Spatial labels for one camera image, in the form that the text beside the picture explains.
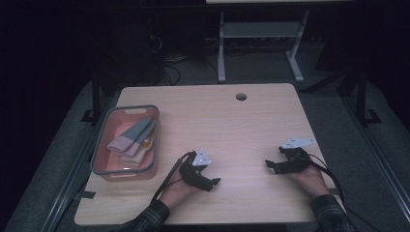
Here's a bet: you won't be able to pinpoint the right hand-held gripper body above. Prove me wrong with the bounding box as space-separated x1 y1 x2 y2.
278 136 316 175

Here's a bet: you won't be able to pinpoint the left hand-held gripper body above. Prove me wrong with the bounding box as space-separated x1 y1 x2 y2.
179 147 214 191

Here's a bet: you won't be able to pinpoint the grey and pink fingerless glove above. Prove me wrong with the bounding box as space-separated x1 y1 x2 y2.
119 120 158 159
106 117 153 154

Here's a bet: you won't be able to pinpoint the pink plastic bin grey rim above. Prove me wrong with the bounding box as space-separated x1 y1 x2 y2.
90 104 161 182

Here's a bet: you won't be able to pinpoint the person's left hand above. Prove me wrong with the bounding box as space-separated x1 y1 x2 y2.
160 169 202 209

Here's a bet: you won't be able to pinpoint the person's right hand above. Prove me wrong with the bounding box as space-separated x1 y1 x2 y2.
289 156 331 198

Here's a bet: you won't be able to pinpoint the dark tape strip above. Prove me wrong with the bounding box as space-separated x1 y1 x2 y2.
75 190 97 200

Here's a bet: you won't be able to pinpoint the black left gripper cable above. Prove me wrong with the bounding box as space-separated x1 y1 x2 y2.
150 150 197 204

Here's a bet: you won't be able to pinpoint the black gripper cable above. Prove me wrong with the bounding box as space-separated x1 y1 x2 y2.
150 150 197 204
308 154 385 232

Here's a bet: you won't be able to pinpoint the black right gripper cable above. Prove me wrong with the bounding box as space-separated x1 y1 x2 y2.
308 154 385 232

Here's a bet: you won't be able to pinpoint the metal floor rail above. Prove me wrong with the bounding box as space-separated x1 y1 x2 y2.
342 95 410 223
40 98 114 232

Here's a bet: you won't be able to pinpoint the black metal stand post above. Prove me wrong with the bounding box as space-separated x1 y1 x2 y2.
80 69 103 126
355 66 383 128

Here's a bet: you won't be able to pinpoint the black floor cables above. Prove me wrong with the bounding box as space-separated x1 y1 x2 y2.
148 33 220 87

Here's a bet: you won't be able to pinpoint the white metal desk frame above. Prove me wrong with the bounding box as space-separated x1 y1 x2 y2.
206 0 356 84

